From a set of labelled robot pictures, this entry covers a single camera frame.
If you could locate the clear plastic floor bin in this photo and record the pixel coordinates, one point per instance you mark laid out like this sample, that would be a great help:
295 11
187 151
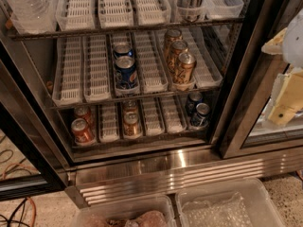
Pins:
240 203
94 216

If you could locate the blue pepsi can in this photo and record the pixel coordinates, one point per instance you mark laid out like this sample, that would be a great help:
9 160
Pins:
121 50
126 75

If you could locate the open fridge door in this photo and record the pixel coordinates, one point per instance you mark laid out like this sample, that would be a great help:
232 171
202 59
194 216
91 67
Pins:
20 124

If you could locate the tall plaid can top shelf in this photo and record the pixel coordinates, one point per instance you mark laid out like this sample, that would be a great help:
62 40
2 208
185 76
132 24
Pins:
188 10

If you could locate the rear red can bottom shelf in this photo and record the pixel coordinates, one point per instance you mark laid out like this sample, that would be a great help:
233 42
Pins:
85 113

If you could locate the front blue can bottom shelf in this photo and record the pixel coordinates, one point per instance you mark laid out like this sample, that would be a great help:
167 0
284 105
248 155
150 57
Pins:
200 115

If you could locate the blue can shelf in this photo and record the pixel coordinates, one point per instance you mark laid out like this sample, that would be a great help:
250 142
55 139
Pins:
200 115
193 99

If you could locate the rear brown can bottom shelf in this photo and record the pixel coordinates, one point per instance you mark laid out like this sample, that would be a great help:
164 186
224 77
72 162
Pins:
129 106

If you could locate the rear blue Pepsi can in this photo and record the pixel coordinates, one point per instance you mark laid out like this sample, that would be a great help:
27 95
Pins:
121 50

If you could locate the right clear plastic floor bin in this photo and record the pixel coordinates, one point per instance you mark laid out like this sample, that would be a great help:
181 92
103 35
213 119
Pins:
240 203

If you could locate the front brown can bottom shelf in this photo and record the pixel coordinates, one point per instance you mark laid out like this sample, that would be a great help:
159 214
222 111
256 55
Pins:
131 124

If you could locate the left clear plastic floor bin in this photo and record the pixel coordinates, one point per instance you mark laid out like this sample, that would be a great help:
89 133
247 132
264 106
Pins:
94 216

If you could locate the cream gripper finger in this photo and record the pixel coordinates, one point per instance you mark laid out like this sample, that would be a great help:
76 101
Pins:
286 97
275 46

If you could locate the front red can bottom shelf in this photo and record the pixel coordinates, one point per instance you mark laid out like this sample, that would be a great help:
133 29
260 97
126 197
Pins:
82 131

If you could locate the orange can shelf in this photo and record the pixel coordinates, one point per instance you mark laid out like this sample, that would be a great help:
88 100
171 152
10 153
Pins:
171 35
175 49
184 67

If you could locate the red can shelf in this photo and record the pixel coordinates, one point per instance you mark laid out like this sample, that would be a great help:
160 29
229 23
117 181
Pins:
85 113
82 131

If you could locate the front blue Pepsi can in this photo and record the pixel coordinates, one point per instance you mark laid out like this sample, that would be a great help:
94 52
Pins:
126 75

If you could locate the rear blue can bottom shelf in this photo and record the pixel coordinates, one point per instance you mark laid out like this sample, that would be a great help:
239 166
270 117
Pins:
193 99

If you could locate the brown can shelf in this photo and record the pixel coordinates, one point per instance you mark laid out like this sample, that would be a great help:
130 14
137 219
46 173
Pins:
131 124
129 106

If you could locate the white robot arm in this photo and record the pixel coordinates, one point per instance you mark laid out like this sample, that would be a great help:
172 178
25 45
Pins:
293 44

